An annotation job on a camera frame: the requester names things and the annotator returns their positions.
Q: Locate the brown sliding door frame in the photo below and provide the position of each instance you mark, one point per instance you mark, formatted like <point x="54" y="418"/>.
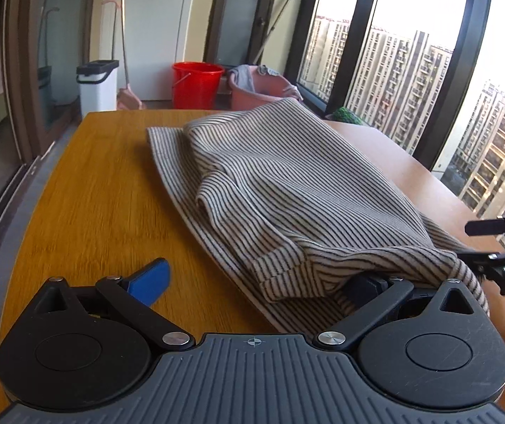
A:
<point x="18" y="53"/>

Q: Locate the striped long-sleeve shirt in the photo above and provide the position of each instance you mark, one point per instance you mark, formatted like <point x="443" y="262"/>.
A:
<point x="301" y="185"/>

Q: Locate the white trash bin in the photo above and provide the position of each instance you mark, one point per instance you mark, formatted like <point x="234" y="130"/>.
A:
<point x="98" y="90"/>

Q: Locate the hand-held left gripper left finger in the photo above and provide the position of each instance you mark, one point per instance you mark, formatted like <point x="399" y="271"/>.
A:
<point x="148" y="280"/>

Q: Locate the grey mop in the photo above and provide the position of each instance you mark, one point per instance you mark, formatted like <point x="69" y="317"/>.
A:
<point x="266" y="70"/>

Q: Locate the brown framed glass door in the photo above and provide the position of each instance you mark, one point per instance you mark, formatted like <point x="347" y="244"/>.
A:
<point x="241" y="13"/>

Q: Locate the green fuzzy slipper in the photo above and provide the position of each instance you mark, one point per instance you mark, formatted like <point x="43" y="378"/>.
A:
<point x="347" y="115"/>

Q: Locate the pink plastic basin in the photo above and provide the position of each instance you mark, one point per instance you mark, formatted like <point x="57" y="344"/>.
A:
<point x="252" y="99"/>

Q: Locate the red plastic bucket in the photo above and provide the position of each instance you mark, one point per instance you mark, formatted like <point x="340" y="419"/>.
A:
<point x="195" y="86"/>

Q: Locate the grey cloth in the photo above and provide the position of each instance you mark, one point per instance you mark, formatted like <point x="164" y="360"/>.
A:
<point x="241" y="77"/>

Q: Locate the pink rag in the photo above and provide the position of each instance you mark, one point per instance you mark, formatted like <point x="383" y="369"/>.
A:
<point x="294" y="92"/>

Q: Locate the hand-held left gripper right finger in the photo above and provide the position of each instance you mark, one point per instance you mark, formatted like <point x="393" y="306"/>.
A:
<point x="367" y="291"/>

